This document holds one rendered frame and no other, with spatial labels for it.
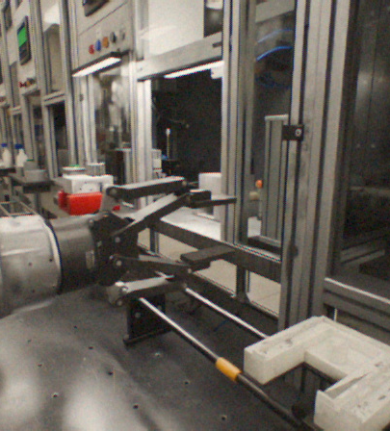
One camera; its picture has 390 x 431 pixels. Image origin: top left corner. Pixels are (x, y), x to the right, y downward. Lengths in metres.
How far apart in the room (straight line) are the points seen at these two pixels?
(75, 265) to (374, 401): 0.32
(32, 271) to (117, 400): 0.42
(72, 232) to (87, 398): 0.43
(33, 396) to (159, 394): 0.23
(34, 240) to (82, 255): 0.04
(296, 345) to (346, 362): 0.06
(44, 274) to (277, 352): 0.28
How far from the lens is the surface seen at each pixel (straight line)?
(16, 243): 0.33
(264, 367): 0.45
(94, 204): 1.10
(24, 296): 0.34
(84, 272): 0.35
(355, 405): 0.42
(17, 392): 0.78
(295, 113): 0.62
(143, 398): 0.71
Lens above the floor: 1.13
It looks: 13 degrees down
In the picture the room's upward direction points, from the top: straight up
